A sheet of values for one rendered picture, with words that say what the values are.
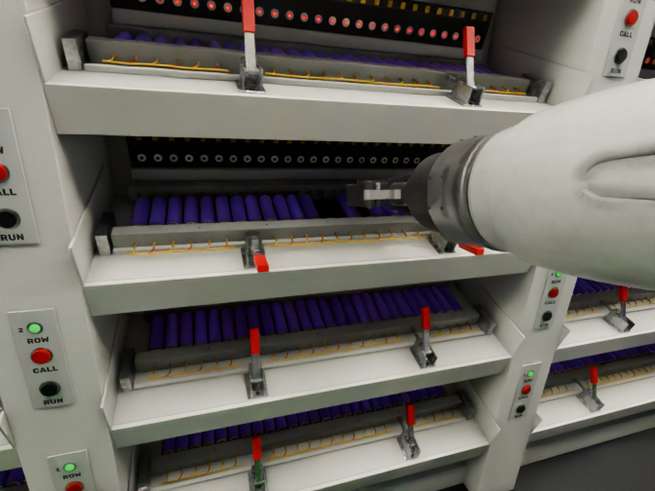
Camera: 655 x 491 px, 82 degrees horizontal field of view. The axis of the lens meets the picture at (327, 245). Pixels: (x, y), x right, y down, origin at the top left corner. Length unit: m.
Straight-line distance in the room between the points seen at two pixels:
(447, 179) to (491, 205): 0.06
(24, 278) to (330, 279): 0.32
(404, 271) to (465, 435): 0.41
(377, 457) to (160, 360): 0.40
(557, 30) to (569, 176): 0.48
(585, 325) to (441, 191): 0.63
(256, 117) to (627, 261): 0.33
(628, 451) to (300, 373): 0.87
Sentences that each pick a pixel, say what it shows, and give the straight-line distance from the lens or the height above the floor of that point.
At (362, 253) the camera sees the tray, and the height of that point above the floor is 0.54.
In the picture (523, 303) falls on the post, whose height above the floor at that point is 0.44.
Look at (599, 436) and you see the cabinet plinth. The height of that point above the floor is 0.02.
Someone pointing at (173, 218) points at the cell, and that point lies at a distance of 0.51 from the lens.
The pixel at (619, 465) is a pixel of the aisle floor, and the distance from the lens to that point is 1.18.
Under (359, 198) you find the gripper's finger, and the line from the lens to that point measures 0.41.
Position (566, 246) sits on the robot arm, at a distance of 0.22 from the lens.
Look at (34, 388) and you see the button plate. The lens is 0.54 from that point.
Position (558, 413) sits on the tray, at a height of 0.16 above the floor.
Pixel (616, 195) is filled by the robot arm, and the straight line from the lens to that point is 0.20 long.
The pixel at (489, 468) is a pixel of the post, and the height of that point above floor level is 0.09.
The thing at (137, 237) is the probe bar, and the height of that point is 0.57.
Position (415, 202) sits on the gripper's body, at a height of 0.65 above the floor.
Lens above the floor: 0.72
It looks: 20 degrees down
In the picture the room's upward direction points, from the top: 3 degrees clockwise
